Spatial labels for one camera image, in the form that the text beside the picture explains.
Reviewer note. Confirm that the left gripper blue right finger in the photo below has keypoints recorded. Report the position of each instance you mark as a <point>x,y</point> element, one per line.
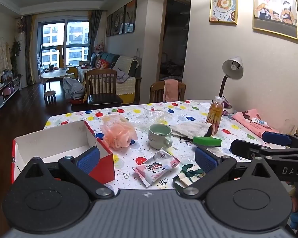
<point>216,168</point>

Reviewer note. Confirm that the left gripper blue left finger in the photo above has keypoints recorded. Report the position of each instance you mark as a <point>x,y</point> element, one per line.
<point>90,172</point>

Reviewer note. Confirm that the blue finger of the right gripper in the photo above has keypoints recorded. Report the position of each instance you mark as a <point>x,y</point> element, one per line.
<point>246,149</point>
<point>280,139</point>

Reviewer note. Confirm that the christmas print cloth bag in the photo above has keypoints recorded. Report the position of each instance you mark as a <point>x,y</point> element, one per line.
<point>189,174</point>

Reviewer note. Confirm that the white fluffy black cloth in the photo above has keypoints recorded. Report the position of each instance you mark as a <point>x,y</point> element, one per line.
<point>191,129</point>

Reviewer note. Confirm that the pink mesh bath sponge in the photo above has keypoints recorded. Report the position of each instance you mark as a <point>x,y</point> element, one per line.
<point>118,133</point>

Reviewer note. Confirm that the panda wet wipes pack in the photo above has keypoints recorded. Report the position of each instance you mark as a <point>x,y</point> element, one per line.
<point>155,167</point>

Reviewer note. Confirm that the clear bubble wrap sheet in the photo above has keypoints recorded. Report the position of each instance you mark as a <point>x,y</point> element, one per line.
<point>145,118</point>

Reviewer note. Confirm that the pink folded garment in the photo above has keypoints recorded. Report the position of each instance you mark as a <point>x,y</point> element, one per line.
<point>244,118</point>

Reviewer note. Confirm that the small white tube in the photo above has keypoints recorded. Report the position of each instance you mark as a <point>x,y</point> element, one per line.
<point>259,122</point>

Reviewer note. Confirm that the red white cardboard box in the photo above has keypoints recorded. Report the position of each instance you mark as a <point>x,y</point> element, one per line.
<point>52,144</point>

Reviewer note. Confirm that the orange tea bottle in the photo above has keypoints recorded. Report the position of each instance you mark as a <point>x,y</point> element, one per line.
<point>215,114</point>

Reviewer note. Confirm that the pale green ceramic mug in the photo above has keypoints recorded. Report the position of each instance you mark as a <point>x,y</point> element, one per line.
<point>159,136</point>

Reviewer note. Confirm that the balloon print tablecloth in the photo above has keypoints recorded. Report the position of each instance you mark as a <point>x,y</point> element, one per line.
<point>139,151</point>

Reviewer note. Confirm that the small wooden stool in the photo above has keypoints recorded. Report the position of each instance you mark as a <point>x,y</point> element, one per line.
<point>50,96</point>

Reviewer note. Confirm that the grey bag on floor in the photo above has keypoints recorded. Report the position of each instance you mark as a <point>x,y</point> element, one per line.
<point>73,89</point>

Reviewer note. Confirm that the pink towel on chair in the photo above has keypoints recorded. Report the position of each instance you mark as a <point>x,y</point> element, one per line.
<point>171,91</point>

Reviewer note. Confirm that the wooden chair black seat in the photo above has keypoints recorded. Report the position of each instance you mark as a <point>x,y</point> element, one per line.
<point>101,89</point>

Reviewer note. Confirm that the white round coffee table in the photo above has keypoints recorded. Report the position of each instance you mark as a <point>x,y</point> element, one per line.
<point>60,73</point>

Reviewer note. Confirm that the wooden chair with towel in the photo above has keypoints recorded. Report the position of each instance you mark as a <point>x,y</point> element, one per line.
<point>157,91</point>

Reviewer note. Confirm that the sofa with cream throw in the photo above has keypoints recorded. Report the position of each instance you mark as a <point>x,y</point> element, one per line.
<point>128,73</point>

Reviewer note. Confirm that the tv console cabinet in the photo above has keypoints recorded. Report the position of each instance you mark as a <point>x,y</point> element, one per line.
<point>8,89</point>

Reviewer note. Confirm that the family picture gold frame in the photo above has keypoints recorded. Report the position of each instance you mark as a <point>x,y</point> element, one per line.
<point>276,16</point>

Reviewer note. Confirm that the food picture gold frame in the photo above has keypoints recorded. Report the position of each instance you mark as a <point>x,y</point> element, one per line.
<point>223,11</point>

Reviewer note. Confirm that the dark wall picture trio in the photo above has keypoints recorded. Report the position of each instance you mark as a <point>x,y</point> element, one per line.
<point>122,21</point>

